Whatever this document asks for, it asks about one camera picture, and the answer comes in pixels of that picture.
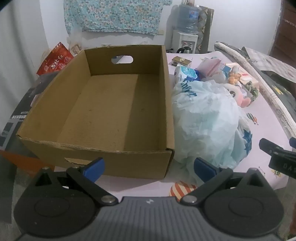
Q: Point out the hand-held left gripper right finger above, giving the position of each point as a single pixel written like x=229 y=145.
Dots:
x=204 y=169

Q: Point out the pink plush toy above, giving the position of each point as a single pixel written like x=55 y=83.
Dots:
x=235 y=93

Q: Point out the rolled white quilt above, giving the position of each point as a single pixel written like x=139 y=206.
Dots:
x=252 y=67

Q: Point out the blue water bottle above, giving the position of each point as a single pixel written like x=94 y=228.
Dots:
x=188 y=20

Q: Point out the gold foil packet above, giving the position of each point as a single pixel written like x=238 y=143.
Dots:
x=180 y=60

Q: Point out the blue tissue pack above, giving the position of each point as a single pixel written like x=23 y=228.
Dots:
x=185 y=72

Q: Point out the patterned board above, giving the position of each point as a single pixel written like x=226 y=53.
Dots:
x=205 y=27

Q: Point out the brown cardboard box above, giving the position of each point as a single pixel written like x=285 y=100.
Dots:
x=104 y=104

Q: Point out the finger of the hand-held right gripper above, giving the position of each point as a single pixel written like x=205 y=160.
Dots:
x=293 y=142
x=270 y=146

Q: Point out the pile of snack bags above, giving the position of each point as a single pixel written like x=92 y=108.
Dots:
x=75 y=48

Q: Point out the pink soft packet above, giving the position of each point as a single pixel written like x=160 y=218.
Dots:
x=209 y=66

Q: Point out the brown wooden door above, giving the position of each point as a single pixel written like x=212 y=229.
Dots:
x=285 y=30

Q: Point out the white water dispenser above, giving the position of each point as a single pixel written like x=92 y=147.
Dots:
x=182 y=41

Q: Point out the red snack bag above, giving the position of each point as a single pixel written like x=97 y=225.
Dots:
x=55 y=60

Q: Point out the grey patterned blanket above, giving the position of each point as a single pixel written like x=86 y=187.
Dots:
x=272 y=62

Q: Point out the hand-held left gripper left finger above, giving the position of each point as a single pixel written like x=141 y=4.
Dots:
x=93 y=167

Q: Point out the green hair scrunchie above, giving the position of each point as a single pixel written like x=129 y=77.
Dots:
x=252 y=89

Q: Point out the wall socket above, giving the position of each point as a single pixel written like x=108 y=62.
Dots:
x=161 y=32

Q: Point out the steel electric kettle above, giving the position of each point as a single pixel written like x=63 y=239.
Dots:
x=185 y=50

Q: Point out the floral wall cloth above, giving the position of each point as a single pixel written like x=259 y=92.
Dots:
x=115 y=16

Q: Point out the white plastic bag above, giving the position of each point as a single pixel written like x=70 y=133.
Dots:
x=203 y=120

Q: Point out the dark printed carton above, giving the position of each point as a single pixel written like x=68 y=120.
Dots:
x=13 y=120

